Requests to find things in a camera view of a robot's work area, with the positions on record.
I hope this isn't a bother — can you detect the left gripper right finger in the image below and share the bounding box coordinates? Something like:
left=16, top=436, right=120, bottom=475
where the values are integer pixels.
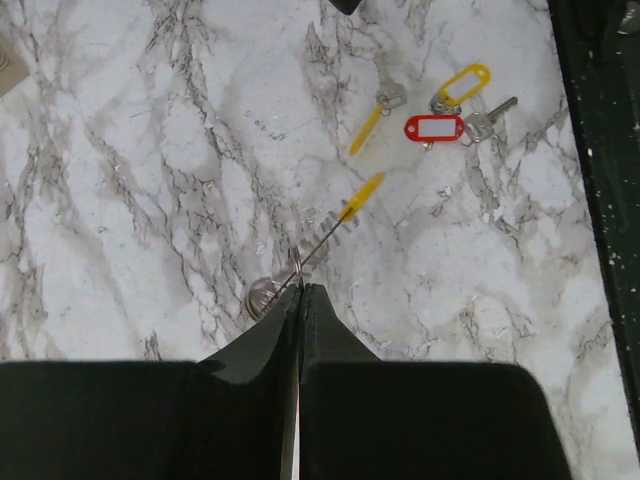
left=300, top=285, right=571, bottom=479

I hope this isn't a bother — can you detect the yellow tag key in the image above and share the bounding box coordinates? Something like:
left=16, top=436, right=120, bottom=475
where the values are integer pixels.
left=349, top=81, right=407, bottom=156

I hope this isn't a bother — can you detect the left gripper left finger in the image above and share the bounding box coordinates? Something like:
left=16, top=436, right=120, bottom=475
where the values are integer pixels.
left=1, top=287, right=302, bottom=479

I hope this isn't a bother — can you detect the orange-yellow tag key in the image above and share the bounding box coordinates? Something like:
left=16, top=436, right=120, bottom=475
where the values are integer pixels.
left=430, top=63, right=491, bottom=115

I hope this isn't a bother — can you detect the red tag key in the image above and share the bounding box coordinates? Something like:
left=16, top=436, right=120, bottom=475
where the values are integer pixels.
left=404, top=96, right=519, bottom=149

